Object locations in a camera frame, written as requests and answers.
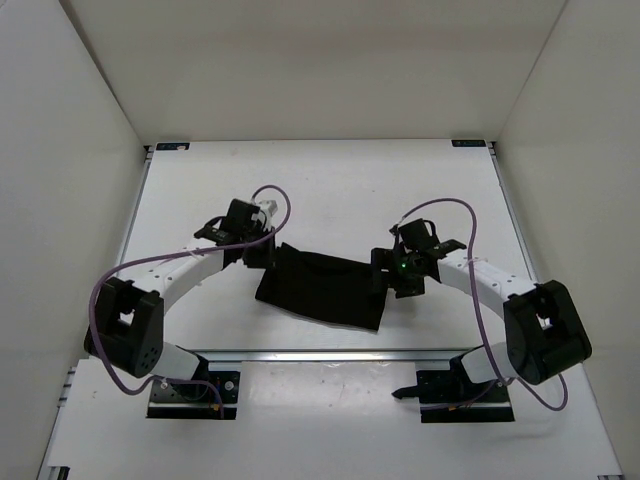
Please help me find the right blue label sticker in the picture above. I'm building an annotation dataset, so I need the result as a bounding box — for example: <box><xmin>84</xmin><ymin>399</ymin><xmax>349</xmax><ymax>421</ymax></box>
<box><xmin>451</xmin><ymin>139</ymin><xmax>486</xmax><ymax>148</ymax></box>

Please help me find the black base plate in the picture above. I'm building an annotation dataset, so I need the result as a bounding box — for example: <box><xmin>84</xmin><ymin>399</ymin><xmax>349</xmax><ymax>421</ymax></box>
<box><xmin>146</xmin><ymin>364</ymin><xmax>241</xmax><ymax>420</ymax></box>
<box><xmin>392</xmin><ymin>359</ymin><xmax>515</xmax><ymax>424</ymax></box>

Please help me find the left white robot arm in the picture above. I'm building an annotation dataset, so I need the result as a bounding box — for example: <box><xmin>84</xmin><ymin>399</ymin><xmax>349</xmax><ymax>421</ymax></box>
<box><xmin>95</xmin><ymin>199</ymin><xmax>277</xmax><ymax>398</ymax></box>

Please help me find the purple cable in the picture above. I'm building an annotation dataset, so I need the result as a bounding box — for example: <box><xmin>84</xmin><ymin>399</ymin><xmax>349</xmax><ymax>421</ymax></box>
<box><xmin>88</xmin><ymin>184</ymin><xmax>294</xmax><ymax>396</ymax></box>
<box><xmin>399</xmin><ymin>197</ymin><xmax>569</xmax><ymax>414</ymax></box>

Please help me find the blue label sticker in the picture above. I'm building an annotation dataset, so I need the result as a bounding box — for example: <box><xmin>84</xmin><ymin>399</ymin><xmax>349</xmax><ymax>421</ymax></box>
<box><xmin>155</xmin><ymin>142</ymin><xmax>190</xmax><ymax>151</ymax></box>
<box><xmin>451</xmin><ymin>139</ymin><xmax>486</xmax><ymax>148</ymax></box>

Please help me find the black skirt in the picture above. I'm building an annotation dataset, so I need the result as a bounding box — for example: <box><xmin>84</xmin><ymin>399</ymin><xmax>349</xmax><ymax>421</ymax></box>
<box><xmin>255</xmin><ymin>243</ymin><xmax>387</xmax><ymax>332</ymax></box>

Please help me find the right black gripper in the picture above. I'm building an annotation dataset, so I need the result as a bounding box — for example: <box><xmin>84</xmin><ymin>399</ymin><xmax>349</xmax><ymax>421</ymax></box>
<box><xmin>366</xmin><ymin>248</ymin><xmax>423</xmax><ymax>298</ymax></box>

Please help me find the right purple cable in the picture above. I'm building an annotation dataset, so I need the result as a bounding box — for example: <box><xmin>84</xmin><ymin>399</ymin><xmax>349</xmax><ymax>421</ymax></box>
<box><xmin>399</xmin><ymin>197</ymin><xmax>569</xmax><ymax>414</ymax></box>

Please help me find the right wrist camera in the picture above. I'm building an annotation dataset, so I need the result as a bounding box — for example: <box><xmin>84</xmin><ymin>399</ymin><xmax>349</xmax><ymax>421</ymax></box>
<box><xmin>389</xmin><ymin>221</ymin><xmax>406</xmax><ymax>239</ymax></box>

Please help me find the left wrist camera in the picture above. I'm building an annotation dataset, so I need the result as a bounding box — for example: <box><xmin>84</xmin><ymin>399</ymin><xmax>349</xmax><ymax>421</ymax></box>
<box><xmin>256</xmin><ymin>200</ymin><xmax>278</xmax><ymax>223</ymax></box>

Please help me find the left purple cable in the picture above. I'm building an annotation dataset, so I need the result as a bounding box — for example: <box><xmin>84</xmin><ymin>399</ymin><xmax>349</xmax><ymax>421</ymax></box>
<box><xmin>88</xmin><ymin>184</ymin><xmax>294</xmax><ymax>396</ymax></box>

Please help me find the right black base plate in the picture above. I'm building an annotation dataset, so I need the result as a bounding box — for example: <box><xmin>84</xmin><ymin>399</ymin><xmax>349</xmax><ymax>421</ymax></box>
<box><xmin>392</xmin><ymin>359</ymin><xmax>515</xmax><ymax>424</ymax></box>

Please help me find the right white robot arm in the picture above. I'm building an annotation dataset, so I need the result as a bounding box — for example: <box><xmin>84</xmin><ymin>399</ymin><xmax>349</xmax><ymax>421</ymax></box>
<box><xmin>371</xmin><ymin>220</ymin><xmax>592</xmax><ymax>401</ymax></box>

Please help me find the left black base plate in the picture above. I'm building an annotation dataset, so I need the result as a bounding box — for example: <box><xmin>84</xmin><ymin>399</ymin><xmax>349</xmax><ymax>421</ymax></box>
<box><xmin>146</xmin><ymin>364</ymin><xmax>241</xmax><ymax>420</ymax></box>

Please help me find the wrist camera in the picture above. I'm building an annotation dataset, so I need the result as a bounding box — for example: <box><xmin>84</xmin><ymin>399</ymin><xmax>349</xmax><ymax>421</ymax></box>
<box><xmin>256</xmin><ymin>200</ymin><xmax>278</xmax><ymax>223</ymax></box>
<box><xmin>389</xmin><ymin>221</ymin><xmax>406</xmax><ymax>239</ymax></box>

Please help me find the left blue label sticker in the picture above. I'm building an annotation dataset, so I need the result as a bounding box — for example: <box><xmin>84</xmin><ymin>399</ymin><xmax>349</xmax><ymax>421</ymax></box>
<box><xmin>155</xmin><ymin>142</ymin><xmax>190</xmax><ymax>151</ymax></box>

